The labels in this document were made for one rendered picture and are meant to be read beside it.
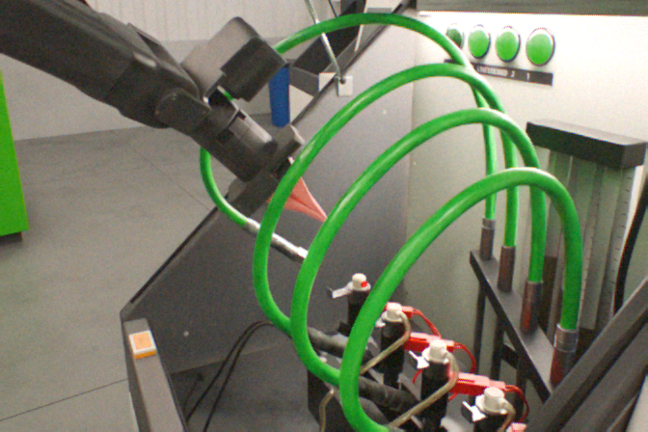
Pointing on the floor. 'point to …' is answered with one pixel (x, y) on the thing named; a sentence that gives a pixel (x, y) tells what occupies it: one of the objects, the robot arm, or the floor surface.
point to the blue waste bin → (280, 86)
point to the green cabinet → (10, 181)
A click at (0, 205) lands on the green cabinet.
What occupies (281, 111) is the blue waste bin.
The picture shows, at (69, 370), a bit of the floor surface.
